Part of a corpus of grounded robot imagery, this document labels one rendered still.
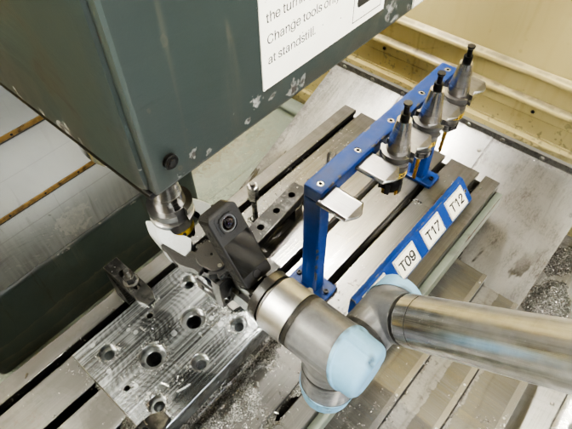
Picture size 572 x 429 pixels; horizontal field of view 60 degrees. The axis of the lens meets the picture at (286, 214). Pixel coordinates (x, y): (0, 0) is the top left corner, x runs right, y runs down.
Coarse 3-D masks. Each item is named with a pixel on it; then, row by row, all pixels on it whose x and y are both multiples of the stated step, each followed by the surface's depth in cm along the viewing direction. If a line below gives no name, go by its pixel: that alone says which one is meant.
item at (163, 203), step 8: (176, 184) 65; (168, 192) 64; (176, 192) 65; (152, 200) 66; (160, 200) 65; (168, 200) 65; (176, 200) 65; (184, 200) 67; (160, 208) 66; (168, 208) 66; (176, 208) 66
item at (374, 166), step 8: (368, 160) 89; (376, 160) 89; (384, 160) 89; (360, 168) 88; (368, 168) 88; (376, 168) 88; (384, 168) 88; (392, 168) 88; (368, 176) 87; (376, 176) 87; (384, 176) 87; (392, 176) 87
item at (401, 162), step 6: (384, 144) 90; (384, 150) 89; (414, 150) 89; (384, 156) 89; (390, 156) 88; (408, 156) 89; (414, 156) 89; (390, 162) 89; (396, 162) 88; (402, 162) 88; (408, 162) 89; (402, 168) 89
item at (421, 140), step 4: (412, 128) 95; (412, 132) 94; (416, 132) 94; (420, 132) 94; (424, 132) 94; (412, 136) 93; (416, 136) 93; (420, 136) 93; (424, 136) 93; (428, 136) 93; (412, 140) 92; (416, 140) 92; (420, 140) 92; (424, 140) 92; (428, 140) 92; (416, 144) 92; (420, 144) 92; (424, 144) 92; (428, 144) 92; (416, 148) 91; (420, 148) 91; (424, 148) 91
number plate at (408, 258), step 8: (408, 248) 109; (400, 256) 107; (408, 256) 109; (416, 256) 110; (392, 264) 106; (400, 264) 107; (408, 264) 109; (416, 264) 110; (400, 272) 107; (408, 272) 109
